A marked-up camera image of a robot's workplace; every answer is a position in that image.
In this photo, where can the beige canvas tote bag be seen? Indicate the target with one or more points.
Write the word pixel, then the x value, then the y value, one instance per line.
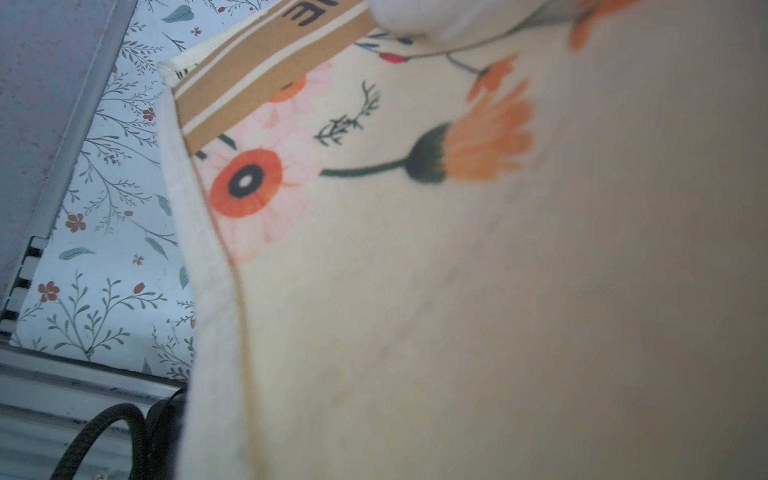
pixel 474 240

